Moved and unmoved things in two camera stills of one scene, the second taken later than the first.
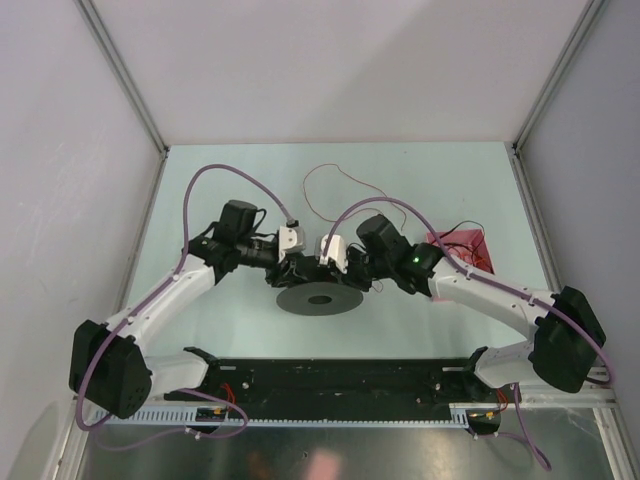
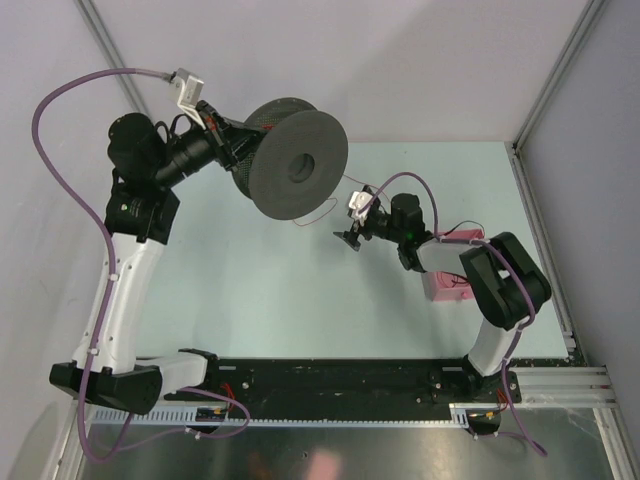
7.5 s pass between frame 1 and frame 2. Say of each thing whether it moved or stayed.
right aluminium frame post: stayed
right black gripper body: moved
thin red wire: moved
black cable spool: moved
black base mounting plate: stayed
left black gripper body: moved
